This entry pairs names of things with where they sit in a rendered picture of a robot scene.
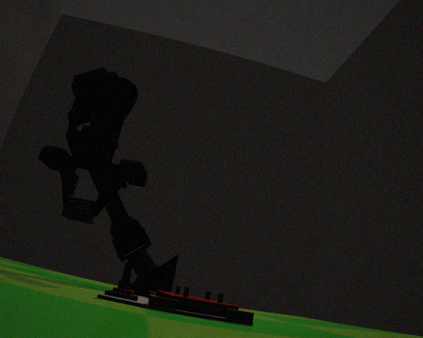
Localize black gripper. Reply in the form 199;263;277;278
38;123;147;217

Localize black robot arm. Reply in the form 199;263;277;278
66;67;159;280

